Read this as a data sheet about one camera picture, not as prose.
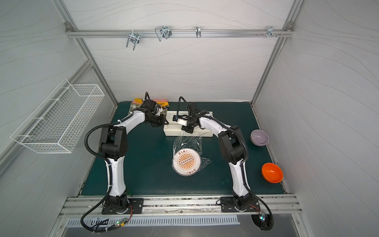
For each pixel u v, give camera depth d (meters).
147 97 0.93
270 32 0.77
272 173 0.83
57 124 0.68
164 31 0.76
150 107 0.84
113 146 0.57
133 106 1.17
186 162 0.88
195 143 0.95
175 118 0.84
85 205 0.75
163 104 1.13
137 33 0.82
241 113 1.15
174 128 0.96
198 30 0.72
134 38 0.80
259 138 0.98
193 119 0.72
